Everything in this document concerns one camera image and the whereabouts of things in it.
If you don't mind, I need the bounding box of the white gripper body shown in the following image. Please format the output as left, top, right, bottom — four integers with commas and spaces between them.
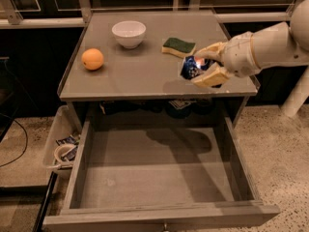
221, 32, 261, 77

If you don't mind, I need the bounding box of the metal railing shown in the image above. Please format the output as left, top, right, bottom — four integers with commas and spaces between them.
0, 0, 304, 27

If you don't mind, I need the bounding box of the clear plastic bin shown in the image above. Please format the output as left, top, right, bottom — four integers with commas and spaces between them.
42, 105, 80, 179

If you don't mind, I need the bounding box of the grey counter cabinet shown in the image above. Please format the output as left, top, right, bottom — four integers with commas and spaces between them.
57, 10, 261, 131

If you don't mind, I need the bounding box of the open grey top drawer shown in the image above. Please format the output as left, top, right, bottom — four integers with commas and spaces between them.
42, 115, 281, 232

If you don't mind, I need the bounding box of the green and yellow sponge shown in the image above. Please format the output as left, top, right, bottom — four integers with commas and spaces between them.
161, 38, 196, 58

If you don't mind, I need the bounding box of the blue pepsi can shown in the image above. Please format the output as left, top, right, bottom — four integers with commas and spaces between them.
181, 56, 214, 80

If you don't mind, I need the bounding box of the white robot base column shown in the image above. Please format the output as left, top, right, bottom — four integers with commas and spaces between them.
281, 67, 309, 117

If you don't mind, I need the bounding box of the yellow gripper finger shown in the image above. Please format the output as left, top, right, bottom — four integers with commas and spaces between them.
194, 42, 226, 63
191, 63, 234, 87

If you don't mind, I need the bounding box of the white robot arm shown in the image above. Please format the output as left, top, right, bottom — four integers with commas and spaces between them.
192, 0, 309, 87

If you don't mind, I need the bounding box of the white ceramic bowl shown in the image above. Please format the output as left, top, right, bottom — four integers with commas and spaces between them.
112, 20, 146, 49

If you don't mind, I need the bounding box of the roll of tape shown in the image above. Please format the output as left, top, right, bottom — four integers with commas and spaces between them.
54, 144, 77, 165

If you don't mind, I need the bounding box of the black cable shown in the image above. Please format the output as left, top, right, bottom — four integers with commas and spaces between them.
0, 112, 29, 168

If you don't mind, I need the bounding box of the orange fruit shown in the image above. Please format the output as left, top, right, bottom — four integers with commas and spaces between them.
81, 48, 104, 71

